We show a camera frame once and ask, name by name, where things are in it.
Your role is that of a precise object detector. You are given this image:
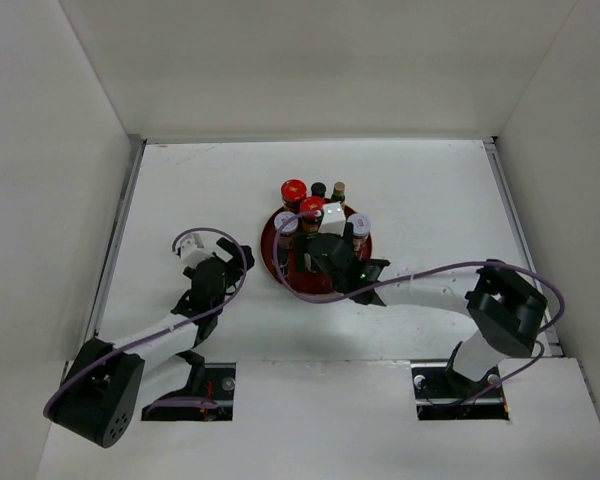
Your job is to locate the white lid jar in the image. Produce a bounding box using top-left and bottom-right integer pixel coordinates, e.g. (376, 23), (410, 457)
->
(348, 213), (371, 252)
(273, 211), (299, 250)

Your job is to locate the red cap sauce bottle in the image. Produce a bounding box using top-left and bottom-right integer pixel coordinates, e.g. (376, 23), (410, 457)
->
(299, 196), (326, 234)
(280, 179), (308, 213)

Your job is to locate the black cap spice bottle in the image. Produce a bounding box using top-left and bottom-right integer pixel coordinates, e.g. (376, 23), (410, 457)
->
(310, 182), (326, 198)
(277, 248), (289, 279)

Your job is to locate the yellow label oil bottle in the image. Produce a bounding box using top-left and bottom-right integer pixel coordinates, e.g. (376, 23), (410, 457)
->
(330, 182), (346, 208)

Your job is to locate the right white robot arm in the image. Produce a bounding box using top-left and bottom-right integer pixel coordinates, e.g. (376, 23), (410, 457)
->
(296, 233), (547, 396)

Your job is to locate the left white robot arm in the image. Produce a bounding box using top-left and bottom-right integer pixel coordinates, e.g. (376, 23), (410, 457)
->
(43, 234), (254, 448)

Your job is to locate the red round tray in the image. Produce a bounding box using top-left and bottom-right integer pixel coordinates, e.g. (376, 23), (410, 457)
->
(260, 207), (389, 296)

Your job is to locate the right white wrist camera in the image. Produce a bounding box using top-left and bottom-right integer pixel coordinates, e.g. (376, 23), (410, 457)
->
(318, 202), (346, 236)

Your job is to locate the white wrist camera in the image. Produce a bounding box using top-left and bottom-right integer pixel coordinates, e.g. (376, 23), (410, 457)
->
(173, 233), (214, 269)
(318, 202), (346, 236)

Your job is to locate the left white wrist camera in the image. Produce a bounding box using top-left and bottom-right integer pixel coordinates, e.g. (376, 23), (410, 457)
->
(173, 233), (214, 269)

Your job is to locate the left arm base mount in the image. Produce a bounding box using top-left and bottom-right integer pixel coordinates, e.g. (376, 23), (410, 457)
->
(136, 351), (237, 422)

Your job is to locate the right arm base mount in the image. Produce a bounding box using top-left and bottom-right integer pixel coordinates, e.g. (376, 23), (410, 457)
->
(411, 361), (509, 421)

